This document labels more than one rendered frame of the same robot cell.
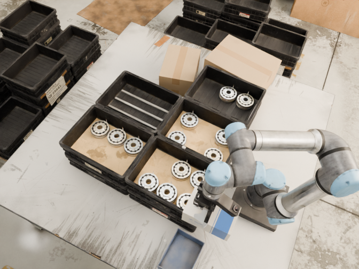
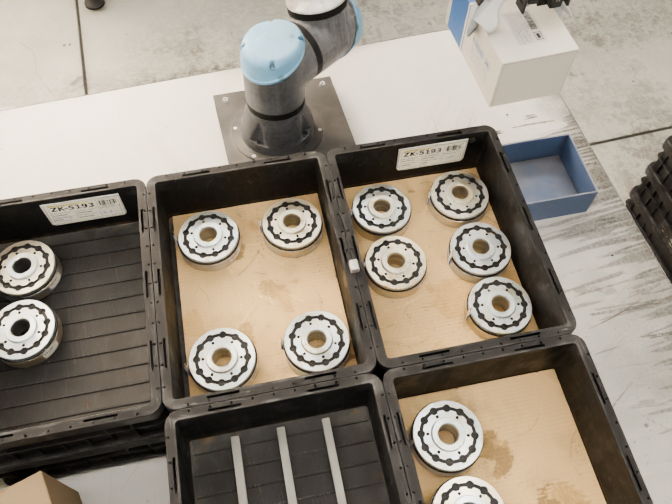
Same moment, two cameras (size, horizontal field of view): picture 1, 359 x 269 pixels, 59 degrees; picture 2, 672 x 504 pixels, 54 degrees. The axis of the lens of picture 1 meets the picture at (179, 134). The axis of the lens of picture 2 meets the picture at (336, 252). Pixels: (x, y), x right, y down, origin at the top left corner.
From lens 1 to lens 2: 1.31 m
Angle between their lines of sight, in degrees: 56
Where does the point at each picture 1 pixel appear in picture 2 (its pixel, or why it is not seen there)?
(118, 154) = (503, 464)
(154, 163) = (432, 346)
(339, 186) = not seen: outside the picture
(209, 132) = (215, 293)
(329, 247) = not seen: hidden behind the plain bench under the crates
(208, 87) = (27, 416)
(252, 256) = (406, 94)
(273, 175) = (268, 43)
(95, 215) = (644, 413)
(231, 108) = (79, 296)
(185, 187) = (422, 234)
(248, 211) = (335, 128)
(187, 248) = not seen: hidden behind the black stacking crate
